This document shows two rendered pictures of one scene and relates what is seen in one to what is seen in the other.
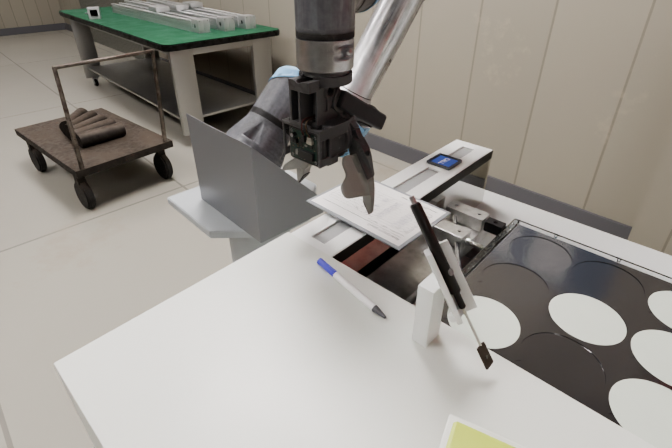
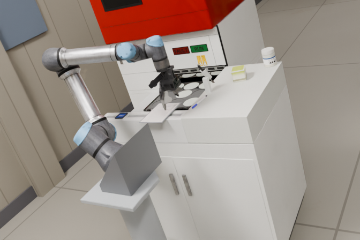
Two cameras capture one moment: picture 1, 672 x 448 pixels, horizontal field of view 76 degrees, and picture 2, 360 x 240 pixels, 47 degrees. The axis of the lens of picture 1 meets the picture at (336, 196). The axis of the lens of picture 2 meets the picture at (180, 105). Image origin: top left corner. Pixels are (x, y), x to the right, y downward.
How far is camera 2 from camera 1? 2.14 m
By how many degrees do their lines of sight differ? 85
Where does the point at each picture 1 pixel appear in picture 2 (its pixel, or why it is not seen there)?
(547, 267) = not seen: hidden behind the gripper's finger
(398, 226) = (170, 106)
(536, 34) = not seen: outside the picture
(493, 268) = not seen: hidden behind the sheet
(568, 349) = (195, 93)
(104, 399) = (248, 107)
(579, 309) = (181, 95)
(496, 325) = (192, 100)
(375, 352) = (216, 93)
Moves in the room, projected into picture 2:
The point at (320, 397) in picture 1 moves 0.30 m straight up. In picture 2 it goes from (230, 93) to (216, 39)
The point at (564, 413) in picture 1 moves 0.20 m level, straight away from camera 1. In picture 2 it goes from (217, 79) to (187, 82)
